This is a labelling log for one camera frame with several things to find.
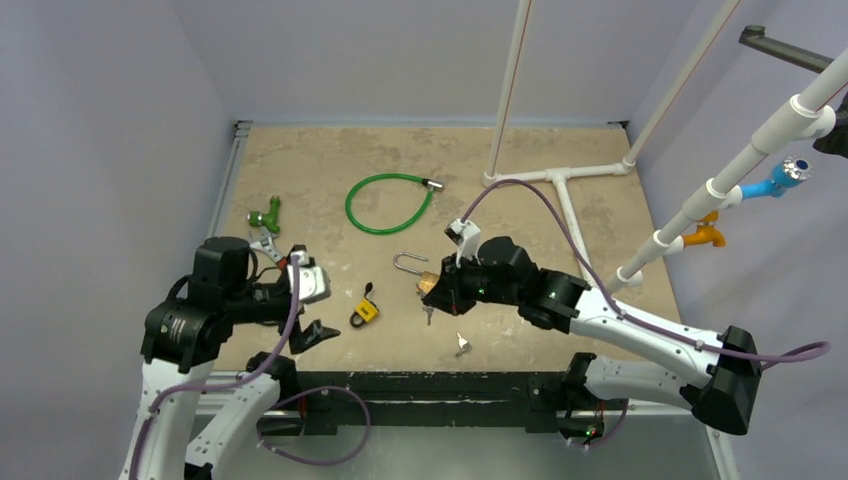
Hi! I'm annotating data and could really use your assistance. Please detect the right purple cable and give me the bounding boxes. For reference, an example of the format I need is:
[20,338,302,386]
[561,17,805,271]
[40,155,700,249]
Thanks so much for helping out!
[460,179,832,450]

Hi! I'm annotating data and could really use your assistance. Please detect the large brass padlock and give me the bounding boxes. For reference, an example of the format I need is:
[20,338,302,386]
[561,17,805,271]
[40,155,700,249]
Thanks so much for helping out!
[392,252,440,297]

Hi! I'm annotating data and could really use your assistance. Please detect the small yellow padlock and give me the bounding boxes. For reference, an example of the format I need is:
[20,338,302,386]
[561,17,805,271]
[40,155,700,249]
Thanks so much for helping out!
[349,282,380,329]

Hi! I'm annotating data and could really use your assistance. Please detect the green hose nozzle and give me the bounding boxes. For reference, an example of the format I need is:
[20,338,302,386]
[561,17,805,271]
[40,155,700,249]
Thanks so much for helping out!
[247,196,281,235]

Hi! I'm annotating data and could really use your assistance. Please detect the orange faucet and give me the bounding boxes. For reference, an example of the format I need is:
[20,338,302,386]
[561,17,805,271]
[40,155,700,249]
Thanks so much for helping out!
[682,210,726,248]

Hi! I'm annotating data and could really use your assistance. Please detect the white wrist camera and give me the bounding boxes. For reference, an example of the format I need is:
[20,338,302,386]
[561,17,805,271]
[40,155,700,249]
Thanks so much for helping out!
[444,218,482,268]
[286,244,331,304]

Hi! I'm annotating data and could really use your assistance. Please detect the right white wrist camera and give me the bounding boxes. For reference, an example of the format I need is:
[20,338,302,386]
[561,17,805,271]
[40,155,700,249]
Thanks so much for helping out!
[444,218,482,268]

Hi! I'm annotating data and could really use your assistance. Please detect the green cable lock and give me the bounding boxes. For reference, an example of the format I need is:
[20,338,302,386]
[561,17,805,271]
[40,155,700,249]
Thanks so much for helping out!
[343,172,445,236]

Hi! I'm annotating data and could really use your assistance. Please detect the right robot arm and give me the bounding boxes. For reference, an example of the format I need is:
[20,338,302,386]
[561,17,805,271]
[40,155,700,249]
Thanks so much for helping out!
[418,236,763,436]

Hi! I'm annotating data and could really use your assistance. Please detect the blue faucet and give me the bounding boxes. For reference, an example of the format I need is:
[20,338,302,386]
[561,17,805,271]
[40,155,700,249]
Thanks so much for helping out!
[740,156,813,200]

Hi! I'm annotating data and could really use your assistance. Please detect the black overhead bar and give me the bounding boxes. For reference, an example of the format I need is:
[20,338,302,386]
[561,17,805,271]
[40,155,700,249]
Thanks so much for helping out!
[738,25,833,74]

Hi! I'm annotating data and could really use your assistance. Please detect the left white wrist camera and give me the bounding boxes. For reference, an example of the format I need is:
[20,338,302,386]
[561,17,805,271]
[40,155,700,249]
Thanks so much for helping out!
[286,244,331,304]

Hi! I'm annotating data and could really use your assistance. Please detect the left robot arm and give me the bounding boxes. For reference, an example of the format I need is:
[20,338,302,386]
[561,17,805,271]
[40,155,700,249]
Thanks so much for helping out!
[120,236,339,479]

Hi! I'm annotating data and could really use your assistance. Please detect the white pvc pipe frame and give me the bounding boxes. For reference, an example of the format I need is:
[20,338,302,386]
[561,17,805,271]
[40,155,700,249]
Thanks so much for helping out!
[482,1,847,292]

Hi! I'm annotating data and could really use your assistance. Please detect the red adjustable wrench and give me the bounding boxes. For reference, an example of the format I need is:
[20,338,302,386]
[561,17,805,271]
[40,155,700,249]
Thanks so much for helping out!
[248,226,288,267]

